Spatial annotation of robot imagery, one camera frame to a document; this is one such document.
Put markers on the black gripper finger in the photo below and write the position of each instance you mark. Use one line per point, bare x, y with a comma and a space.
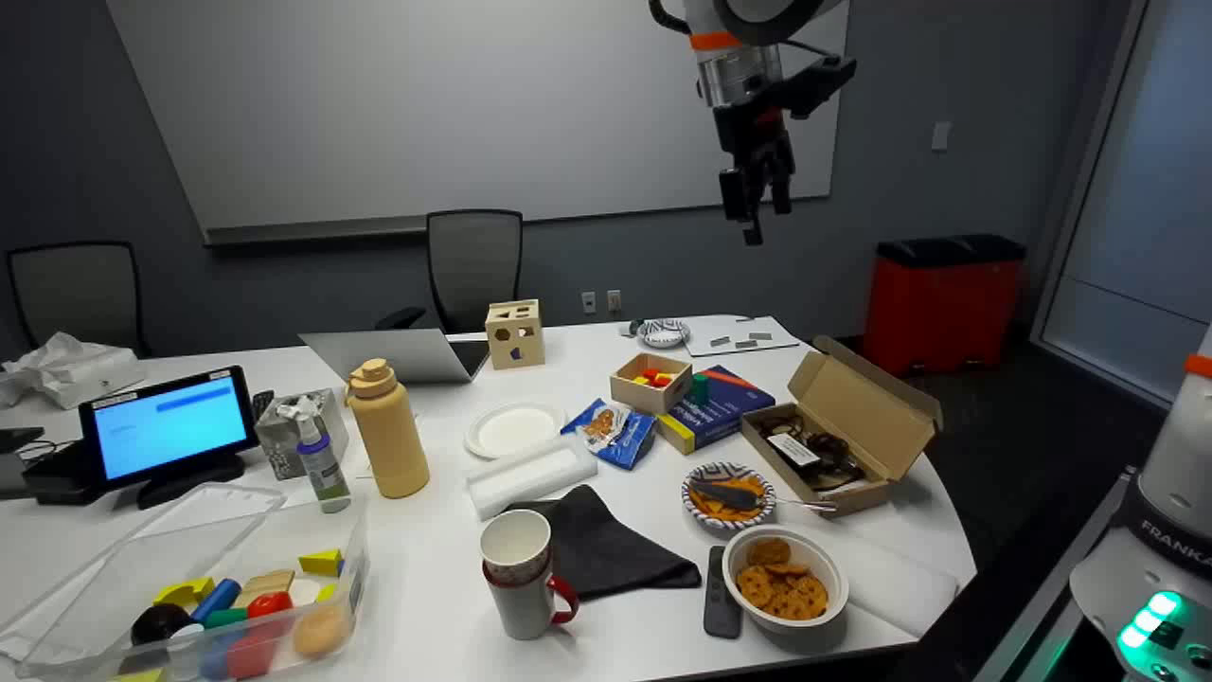
732, 195
782, 184

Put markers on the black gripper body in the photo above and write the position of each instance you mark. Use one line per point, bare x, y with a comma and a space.
756, 127

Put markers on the brown cardboard box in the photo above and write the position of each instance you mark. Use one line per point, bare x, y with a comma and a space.
846, 430

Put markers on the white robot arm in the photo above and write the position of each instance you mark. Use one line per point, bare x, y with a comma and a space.
737, 47

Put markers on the grey carton box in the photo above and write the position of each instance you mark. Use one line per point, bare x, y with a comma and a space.
276, 430

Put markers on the white board with markers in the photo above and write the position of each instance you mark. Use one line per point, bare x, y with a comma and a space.
737, 335

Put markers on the red trash bin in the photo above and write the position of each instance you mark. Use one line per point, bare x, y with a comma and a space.
941, 304

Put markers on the small wooden toy tray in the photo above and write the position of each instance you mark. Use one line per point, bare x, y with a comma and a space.
647, 386

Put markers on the blue book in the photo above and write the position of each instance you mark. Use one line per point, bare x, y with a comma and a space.
709, 410

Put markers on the wooden shape sorter cube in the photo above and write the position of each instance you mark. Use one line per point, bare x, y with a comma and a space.
511, 335

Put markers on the grey office chair centre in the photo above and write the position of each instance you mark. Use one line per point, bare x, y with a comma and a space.
473, 260

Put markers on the grey office chair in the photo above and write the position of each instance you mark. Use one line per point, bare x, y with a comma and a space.
473, 260
86, 290

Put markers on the blue snack packet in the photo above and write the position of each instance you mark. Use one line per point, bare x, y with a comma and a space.
609, 433

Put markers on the patterned bowl of snacks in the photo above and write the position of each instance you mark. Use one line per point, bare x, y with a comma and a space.
723, 498

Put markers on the rolled white towel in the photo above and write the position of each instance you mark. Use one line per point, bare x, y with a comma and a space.
527, 481

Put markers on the white round plate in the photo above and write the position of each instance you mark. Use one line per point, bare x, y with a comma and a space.
511, 433

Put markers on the silver laptop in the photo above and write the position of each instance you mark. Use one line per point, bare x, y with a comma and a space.
419, 359

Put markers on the black cloth napkin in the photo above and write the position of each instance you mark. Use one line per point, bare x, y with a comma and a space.
601, 555

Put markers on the white bowl of crackers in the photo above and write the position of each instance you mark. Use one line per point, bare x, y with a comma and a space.
782, 578

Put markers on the yellow water bottle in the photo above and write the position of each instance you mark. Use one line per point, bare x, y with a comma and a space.
389, 430

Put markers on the black remote control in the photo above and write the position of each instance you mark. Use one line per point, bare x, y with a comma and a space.
719, 612

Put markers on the small spray bottle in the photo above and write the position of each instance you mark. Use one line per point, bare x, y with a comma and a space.
314, 454

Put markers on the clear bin of toys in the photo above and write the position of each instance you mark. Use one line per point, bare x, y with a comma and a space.
226, 587

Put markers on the grey office chair left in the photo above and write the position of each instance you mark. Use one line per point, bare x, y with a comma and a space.
86, 290

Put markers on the white plastic bag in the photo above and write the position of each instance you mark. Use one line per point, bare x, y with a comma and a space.
69, 373

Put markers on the white mug red handle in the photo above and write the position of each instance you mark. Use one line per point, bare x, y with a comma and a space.
516, 561

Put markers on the wall whiteboard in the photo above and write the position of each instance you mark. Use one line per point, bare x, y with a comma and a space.
325, 119

